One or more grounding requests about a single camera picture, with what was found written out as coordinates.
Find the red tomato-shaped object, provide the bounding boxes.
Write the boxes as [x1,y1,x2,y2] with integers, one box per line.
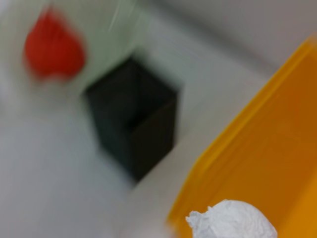
[24,8,87,80]

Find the yellow plastic storage bin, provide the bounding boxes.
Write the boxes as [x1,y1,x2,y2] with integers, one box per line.
[165,34,317,238]

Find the black mesh pen holder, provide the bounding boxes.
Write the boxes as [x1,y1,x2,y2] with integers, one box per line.
[83,56,179,187]

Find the white paper ball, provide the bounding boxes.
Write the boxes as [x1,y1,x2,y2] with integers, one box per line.
[185,199,278,238]

